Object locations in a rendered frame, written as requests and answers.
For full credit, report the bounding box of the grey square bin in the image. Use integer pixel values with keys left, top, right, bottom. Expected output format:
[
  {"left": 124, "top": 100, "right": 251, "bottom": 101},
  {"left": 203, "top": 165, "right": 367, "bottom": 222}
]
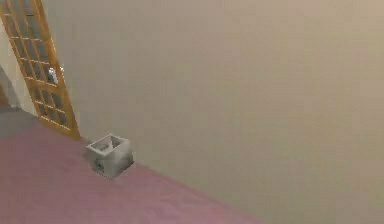
[{"left": 85, "top": 133, "right": 135, "bottom": 180}]

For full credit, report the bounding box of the wooden lattice room door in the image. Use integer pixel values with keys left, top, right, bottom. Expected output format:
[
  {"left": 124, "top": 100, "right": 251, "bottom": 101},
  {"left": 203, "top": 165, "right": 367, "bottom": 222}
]
[{"left": 0, "top": 0, "right": 81, "bottom": 141}]

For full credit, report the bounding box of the silver door handle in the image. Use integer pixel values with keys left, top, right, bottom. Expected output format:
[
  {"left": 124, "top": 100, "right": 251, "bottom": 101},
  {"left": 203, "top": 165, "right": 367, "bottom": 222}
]
[{"left": 47, "top": 66, "right": 65, "bottom": 85}]

